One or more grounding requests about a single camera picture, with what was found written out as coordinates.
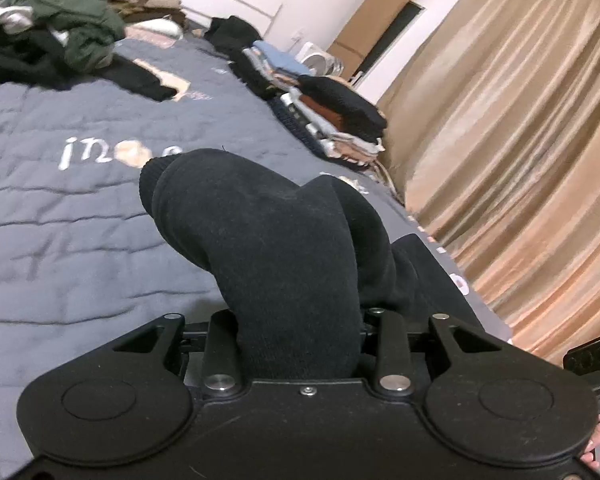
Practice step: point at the white pillow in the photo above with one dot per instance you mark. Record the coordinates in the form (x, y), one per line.
(162, 26)

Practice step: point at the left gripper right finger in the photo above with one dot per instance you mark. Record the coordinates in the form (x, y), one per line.
(388, 338)

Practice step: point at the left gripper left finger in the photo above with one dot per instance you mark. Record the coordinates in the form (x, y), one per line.
(221, 375)

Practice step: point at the white box fan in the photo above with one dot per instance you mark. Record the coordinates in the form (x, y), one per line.
(318, 61)

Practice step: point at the folded clothes stack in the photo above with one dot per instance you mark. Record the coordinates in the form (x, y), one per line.
(266, 71)
(332, 121)

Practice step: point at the black clothes pile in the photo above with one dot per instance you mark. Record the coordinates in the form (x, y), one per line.
(37, 59)

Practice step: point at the grey quilted bedspread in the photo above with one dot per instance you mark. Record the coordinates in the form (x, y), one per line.
(80, 261)

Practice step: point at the dark green garment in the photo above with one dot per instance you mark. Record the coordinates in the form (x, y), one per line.
(87, 29)

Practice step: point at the black sweatshirt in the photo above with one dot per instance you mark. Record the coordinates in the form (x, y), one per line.
(296, 264)

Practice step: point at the beige curtain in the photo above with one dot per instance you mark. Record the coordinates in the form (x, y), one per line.
(494, 145)

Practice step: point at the far folded clothes stack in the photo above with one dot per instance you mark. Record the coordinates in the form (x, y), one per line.
(266, 71)

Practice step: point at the near folded clothes stack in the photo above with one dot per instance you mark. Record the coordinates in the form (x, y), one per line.
(332, 121)

